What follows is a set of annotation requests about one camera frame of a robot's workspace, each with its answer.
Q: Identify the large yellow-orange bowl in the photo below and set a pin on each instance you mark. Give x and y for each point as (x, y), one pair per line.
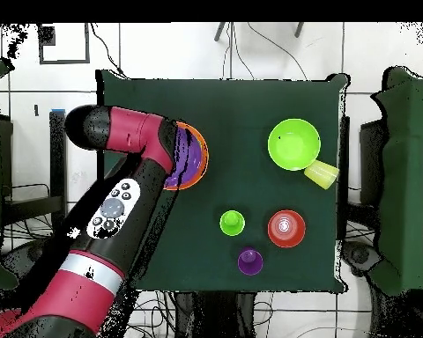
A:
(205, 155)

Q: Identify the purple bowl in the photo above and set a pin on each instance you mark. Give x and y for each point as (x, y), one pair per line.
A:
(190, 162)

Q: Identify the yellow tapered cup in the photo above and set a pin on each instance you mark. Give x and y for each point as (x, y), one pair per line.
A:
(322, 174)

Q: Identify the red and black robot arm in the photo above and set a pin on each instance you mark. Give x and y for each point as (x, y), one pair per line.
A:
(77, 295)

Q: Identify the green stepped cup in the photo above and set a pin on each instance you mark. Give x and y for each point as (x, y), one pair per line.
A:
(232, 223)

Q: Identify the purple cup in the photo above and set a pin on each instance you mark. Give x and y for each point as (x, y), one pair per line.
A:
(250, 261)

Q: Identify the dark green tablecloth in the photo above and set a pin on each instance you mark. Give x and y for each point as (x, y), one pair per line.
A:
(239, 105)

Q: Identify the green bowl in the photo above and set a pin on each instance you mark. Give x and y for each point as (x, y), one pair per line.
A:
(294, 146)

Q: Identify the orange-red bowl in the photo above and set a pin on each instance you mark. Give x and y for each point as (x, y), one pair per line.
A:
(296, 229)

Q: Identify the grey tripod leg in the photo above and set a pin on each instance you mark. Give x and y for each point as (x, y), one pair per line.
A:
(219, 32)
(299, 30)

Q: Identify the black stand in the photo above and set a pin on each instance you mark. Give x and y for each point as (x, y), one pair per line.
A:
(58, 165)

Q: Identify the black box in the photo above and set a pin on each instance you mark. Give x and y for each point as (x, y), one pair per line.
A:
(372, 158)

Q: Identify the grey office chair base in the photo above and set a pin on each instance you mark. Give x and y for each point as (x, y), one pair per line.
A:
(359, 255)

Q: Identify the blue tape strip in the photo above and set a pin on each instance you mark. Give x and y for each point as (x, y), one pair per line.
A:
(58, 110)

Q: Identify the dark office chair base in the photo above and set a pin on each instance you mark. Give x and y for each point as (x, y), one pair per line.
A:
(21, 257)

